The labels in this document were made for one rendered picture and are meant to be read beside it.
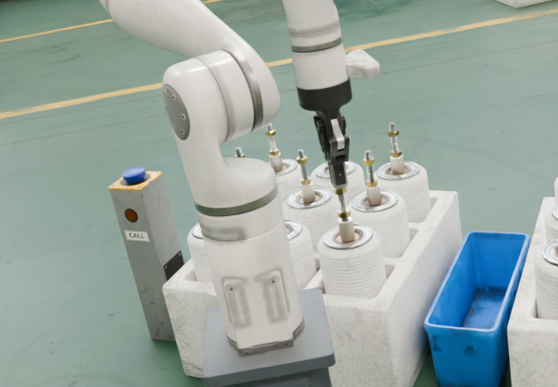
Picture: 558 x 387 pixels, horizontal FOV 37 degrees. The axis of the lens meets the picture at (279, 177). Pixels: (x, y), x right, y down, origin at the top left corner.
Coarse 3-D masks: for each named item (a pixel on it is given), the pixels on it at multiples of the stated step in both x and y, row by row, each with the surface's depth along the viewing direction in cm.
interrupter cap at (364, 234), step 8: (360, 224) 127; (328, 232) 126; (336, 232) 126; (360, 232) 125; (368, 232) 124; (328, 240) 124; (336, 240) 124; (352, 240) 123; (360, 240) 122; (368, 240) 122; (336, 248) 122; (344, 248) 121; (352, 248) 121
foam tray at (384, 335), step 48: (432, 192) 150; (432, 240) 136; (192, 288) 133; (384, 288) 123; (432, 288) 137; (192, 336) 138; (336, 336) 124; (384, 336) 120; (336, 384) 128; (384, 384) 124
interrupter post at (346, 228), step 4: (340, 220) 123; (348, 220) 123; (352, 220) 123; (340, 224) 123; (344, 224) 123; (348, 224) 123; (352, 224) 123; (340, 228) 123; (344, 228) 123; (348, 228) 123; (352, 228) 123; (340, 232) 123; (344, 232) 123; (348, 232) 123; (352, 232) 123; (340, 236) 124; (344, 236) 123; (348, 236) 123; (352, 236) 124; (344, 240) 124; (348, 240) 123
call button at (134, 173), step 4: (132, 168) 146; (136, 168) 145; (140, 168) 145; (124, 172) 144; (128, 172) 144; (132, 172) 144; (136, 172) 143; (140, 172) 143; (144, 172) 144; (124, 176) 143; (128, 176) 142; (132, 176) 142; (136, 176) 142; (140, 176) 143; (128, 180) 143; (132, 180) 143; (136, 180) 143; (140, 180) 144
